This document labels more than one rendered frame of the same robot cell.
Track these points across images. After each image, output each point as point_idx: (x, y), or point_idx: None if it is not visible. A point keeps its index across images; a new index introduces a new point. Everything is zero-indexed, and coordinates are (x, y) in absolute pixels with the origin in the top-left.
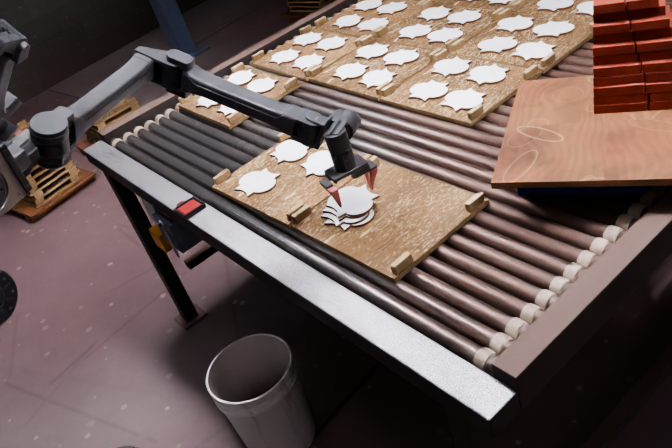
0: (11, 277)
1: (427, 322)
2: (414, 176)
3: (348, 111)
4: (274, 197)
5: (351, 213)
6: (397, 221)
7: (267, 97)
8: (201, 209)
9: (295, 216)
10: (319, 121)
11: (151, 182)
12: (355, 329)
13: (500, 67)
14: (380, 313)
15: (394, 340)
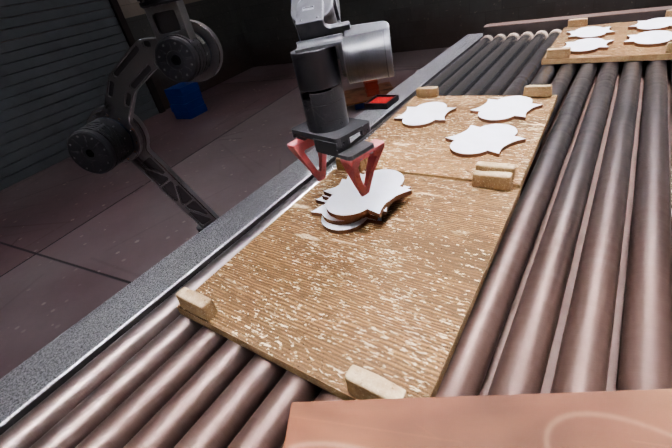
0: (194, 54)
1: (57, 390)
2: (481, 248)
3: (381, 31)
4: (396, 135)
5: (328, 201)
6: (331, 266)
7: None
8: (381, 108)
9: (336, 159)
10: (301, 15)
11: (425, 72)
12: (113, 296)
13: None
14: (128, 315)
15: (57, 351)
